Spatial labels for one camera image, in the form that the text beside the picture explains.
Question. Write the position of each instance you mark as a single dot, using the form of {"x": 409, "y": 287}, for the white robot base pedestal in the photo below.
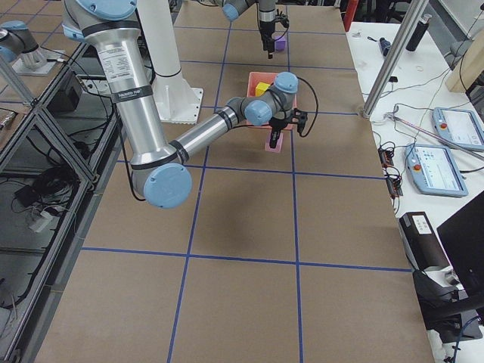
{"x": 176, "y": 101}

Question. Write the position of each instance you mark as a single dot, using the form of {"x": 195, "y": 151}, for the left frame structure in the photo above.
{"x": 56, "y": 154}

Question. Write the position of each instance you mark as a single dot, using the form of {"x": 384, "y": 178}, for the purple foam block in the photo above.
{"x": 280, "y": 43}

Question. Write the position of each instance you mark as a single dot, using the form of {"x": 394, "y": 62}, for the pink plastic bin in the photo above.
{"x": 271, "y": 97}

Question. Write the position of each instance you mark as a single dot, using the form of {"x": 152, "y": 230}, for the black monitor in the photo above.
{"x": 462, "y": 239}

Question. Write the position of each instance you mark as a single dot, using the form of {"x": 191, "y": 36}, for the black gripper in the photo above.
{"x": 278, "y": 123}
{"x": 265, "y": 31}

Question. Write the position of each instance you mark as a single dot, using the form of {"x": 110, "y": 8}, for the near teach pendant tablet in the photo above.
{"x": 434, "y": 171}

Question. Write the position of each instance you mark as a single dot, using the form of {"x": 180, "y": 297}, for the black bottle on desk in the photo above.
{"x": 419, "y": 31}

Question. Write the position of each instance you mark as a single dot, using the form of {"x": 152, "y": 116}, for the small circuit board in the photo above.
{"x": 386, "y": 156}

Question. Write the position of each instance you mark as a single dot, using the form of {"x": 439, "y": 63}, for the yellow foam block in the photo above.
{"x": 261, "y": 88}

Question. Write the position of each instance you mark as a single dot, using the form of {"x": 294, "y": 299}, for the far teach pendant tablet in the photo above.
{"x": 459, "y": 126}

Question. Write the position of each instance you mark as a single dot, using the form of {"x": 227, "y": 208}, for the black box with label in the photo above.
{"x": 421, "y": 243}

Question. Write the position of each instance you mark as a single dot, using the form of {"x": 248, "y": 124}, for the aluminium frame post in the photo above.
{"x": 401, "y": 39}

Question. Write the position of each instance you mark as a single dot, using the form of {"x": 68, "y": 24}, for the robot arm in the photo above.
{"x": 136, "y": 46}
{"x": 266, "y": 19}

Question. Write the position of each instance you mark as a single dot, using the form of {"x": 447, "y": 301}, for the teach pendant tablet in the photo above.
{"x": 459, "y": 126}
{"x": 434, "y": 171}

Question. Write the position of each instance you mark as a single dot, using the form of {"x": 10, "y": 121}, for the pink foam block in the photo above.
{"x": 274, "y": 145}

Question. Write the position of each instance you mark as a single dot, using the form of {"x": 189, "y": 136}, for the wooden board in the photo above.
{"x": 468, "y": 68}

